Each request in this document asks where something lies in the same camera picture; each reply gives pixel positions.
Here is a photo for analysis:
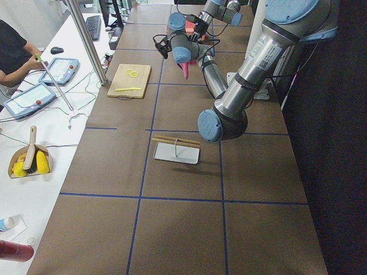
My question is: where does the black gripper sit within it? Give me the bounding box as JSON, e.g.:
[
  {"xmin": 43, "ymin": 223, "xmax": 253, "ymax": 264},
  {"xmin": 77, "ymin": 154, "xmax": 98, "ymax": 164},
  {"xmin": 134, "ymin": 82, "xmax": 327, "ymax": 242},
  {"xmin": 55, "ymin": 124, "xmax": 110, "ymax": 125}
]
[
  {"xmin": 190, "ymin": 20, "xmax": 210, "ymax": 42},
  {"xmin": 153, "ymin": 34, "xmax": 172, "ymax": 59}
]

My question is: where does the pink and grey cloth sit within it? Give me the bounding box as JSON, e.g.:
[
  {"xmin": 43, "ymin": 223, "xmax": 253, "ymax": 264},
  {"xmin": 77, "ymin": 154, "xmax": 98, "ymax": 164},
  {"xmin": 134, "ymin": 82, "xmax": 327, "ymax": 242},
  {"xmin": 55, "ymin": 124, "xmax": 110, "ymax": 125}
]
[{"xmin": 178, "ymin": 60, "xmax": 197, "ymax": 80}]

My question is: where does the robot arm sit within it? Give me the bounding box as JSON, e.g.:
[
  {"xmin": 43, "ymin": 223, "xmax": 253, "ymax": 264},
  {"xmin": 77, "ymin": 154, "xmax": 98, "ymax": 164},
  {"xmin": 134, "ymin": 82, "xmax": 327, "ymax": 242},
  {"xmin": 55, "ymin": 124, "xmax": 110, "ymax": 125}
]
[
  {"xmin": 186, "ymin": 0, "xmax": 243, "ymax": 41},
  {"xmin": 156, "ymin": 1, "xmax": 339, "ymax": 142}
]

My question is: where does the pink plastic bin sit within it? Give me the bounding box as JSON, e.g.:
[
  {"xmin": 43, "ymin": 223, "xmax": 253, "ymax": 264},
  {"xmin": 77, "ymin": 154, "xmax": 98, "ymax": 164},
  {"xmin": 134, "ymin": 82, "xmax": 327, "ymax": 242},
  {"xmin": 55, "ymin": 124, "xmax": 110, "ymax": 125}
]
[{"xmin": 166, "ymin": 14, "xmax": 194, "ymax": 36}]

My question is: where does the bamboo cutting board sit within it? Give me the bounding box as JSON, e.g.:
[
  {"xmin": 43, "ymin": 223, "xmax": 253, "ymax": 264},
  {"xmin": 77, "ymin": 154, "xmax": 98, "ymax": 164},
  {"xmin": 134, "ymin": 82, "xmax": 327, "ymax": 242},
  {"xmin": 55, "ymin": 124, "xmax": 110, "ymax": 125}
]
[{"xmin": 107, "ymin": 64, "xmax": 151, "ymax": 99}]

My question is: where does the black device box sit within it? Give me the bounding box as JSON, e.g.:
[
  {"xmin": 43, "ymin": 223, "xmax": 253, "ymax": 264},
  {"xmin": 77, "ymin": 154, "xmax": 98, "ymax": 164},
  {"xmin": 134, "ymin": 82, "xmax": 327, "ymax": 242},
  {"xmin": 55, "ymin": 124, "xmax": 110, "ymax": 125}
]
[{"xmin": 108, "ymin": 27, "xmax": 123, "ymax": 50}]

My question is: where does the yellow plastic knife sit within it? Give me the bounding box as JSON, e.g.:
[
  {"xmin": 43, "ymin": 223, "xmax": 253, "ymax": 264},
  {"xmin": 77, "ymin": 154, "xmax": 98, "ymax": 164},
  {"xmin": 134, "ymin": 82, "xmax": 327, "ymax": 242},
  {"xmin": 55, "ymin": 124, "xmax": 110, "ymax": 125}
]
[{"xmin": 115, "ymin": 87, "xmax": 142, "ymax": 92}]

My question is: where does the black keyboard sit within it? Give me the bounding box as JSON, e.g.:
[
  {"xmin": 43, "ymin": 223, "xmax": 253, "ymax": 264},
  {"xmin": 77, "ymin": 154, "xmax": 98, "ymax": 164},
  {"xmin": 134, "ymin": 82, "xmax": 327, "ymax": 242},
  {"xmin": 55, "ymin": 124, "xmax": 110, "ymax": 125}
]
[{"xmin": 85, "ymin": 15, "xmax": 101, "ymax": 41}]

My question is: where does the wooden cloth rack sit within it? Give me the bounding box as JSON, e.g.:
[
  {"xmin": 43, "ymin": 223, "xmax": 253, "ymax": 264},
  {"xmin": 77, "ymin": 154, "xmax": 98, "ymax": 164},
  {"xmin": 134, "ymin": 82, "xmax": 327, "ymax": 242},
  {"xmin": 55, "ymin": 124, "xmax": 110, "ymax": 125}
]
[{"xmin": 151, "ymin": 135, "xmax": 201, "ymax": 149}]

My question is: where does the far teach pendant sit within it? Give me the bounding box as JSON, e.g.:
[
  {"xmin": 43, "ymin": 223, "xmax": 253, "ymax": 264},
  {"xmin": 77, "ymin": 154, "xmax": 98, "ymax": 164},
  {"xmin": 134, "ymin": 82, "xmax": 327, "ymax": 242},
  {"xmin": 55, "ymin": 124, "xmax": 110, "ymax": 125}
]
[{"xmin": 48, "ymin": 57, "xmax": 79, "ymax": 86}]

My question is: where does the teach pendant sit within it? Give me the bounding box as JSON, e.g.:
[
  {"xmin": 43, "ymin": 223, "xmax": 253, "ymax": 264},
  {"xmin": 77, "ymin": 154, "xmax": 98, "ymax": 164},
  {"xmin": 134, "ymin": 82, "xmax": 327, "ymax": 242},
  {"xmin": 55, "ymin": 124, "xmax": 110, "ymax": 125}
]
[
  {"xmin": 48, "ymin": 57, "xmax": 79, "ymax": 86},
  {"xmin": 4, "ymin": 83, "xmax": 56, "ymax": 119}
]

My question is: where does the white rack tray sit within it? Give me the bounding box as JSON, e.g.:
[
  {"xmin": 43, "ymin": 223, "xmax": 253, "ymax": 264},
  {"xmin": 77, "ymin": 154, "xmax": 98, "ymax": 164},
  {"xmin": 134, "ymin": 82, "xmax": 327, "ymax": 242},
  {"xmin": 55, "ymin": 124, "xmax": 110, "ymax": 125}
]
[{"xmin": 153, "ymin": 143, "xmax": 200, "ymax": 164}]

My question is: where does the black computer mouse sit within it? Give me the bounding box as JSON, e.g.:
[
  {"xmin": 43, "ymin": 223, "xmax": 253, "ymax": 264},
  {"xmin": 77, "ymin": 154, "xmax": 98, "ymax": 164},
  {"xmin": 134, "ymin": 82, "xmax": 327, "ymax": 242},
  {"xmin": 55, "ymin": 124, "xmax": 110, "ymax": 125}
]
[{"xmin": 50, "ymin": 46, "xmax": 64, "ymax": 54}]

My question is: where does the long reacher grabber tool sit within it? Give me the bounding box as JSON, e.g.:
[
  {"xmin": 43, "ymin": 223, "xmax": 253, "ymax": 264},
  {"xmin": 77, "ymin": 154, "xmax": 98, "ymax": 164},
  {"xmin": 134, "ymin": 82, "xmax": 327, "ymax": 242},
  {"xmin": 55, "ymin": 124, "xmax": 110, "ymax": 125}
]
[{"xmin": 36, "ymin": 54, "xmax": 88, "ymax": 129}]

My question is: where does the near teach pendant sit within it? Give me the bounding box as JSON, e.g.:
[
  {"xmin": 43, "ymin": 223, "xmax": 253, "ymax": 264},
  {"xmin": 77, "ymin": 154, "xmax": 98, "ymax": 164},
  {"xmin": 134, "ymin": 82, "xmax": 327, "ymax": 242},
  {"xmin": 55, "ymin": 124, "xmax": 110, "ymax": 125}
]
[{"xmin": 4, "ymin": 83, "xmax": 56, "ymax": 119}]

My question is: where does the seated person in black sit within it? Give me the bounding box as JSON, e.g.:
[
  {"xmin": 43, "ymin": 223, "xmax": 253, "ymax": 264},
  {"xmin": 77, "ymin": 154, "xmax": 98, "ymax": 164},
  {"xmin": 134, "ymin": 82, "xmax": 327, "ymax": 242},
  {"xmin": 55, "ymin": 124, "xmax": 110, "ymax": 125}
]
[{"xmin": 1, "ymin": 20, "xmax": 44, "ymax": 88}]

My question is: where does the yellow toy corn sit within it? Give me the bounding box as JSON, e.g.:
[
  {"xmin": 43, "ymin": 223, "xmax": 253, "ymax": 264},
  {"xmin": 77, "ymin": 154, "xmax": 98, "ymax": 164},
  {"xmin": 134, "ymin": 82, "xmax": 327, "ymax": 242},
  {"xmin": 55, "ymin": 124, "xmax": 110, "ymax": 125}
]
[{"xmin": 36, "ymin": 150, "xmax": 50, "ymax": 174}]

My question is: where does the beige hand brush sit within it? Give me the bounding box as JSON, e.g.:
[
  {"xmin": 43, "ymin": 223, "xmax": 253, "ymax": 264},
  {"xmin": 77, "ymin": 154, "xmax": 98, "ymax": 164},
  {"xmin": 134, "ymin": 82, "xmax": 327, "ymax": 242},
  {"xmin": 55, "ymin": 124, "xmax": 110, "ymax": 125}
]
[{"xmin": 24, "ymin": 125, "xmax": 37, "ymax": 174}]

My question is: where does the yellow toy banana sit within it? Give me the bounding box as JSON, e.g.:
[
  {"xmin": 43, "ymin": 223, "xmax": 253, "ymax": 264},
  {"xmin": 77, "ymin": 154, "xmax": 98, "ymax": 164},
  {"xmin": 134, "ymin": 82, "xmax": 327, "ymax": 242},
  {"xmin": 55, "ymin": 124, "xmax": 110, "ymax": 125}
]
[{"xmin": 12, "ymin": 152, "xmax": 28, "ymax": 178}]

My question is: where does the white paper sheet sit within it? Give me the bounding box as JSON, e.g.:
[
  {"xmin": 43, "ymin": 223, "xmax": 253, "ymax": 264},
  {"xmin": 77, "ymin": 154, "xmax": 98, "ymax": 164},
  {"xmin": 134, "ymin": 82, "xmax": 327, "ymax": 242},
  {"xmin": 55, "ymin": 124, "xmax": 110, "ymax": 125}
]
[{"xmin": 1, "ymin": 214, "xmax": 28, "ymax": 241}]

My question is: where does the white and blue tube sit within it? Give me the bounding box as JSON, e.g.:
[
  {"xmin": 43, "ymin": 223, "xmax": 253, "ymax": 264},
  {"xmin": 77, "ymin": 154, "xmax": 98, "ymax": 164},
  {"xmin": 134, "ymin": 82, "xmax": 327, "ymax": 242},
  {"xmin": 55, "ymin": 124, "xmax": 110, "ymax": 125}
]
[{"xmin": 0, "ymin": 217, "xmax": 15, "ymax": 232}]

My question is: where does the red cylinder bottle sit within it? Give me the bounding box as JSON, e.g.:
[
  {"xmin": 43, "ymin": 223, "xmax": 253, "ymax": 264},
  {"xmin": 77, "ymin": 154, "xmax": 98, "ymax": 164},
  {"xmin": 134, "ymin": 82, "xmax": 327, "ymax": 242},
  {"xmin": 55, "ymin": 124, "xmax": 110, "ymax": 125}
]
[{"xmin": 1, "ymin": 240, "xmax": 34, "ymax": 262}]

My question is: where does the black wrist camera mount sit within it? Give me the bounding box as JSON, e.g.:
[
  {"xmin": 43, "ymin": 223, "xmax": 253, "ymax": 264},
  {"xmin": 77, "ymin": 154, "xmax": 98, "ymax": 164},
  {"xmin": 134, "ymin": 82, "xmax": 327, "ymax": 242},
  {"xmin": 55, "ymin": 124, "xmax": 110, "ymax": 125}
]
[{"xmin": 186, "ymin": 14, "xmax": 200, "ymax": 28}]

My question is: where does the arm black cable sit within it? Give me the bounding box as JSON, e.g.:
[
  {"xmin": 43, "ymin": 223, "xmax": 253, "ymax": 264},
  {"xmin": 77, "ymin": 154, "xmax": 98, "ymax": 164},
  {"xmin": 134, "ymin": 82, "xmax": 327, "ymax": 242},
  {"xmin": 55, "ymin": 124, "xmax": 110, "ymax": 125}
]
[
  {"xmin": 151, "ymin": 34, "xmax": 223, "ymax": 75},
  {"xmin": 174, "ymin": 0, "xmax": 221, "ymax": 38}
]

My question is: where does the aluminium frame post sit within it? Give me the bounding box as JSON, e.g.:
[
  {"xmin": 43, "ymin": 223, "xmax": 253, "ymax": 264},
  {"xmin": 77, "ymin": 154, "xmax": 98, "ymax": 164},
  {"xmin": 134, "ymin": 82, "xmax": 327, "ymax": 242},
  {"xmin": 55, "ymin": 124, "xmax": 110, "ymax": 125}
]
[{"xmin": 65, "ymin": 0, "xmax": 108, "ymax": 86}]

